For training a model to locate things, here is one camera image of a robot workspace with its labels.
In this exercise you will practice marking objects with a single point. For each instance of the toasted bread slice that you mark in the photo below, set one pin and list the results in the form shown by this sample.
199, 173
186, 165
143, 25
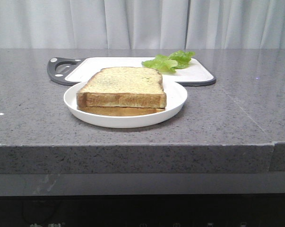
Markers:
123, 87
120, 111

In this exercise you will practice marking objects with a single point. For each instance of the green lettuce leaf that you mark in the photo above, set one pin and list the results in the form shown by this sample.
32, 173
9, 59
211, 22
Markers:
175, 61

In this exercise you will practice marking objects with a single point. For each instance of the white round plate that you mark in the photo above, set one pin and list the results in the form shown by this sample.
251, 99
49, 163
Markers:
176, 97

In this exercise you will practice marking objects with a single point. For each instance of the white pleated curtain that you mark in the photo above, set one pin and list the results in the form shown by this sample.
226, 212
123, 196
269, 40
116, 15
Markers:
142, 24

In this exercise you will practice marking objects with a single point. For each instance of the black appliance front panel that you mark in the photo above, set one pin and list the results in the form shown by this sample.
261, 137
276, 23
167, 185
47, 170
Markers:
251, 210

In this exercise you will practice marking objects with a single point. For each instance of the white cutting board grey rim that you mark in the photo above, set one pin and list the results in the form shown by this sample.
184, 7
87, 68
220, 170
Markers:
72, 71

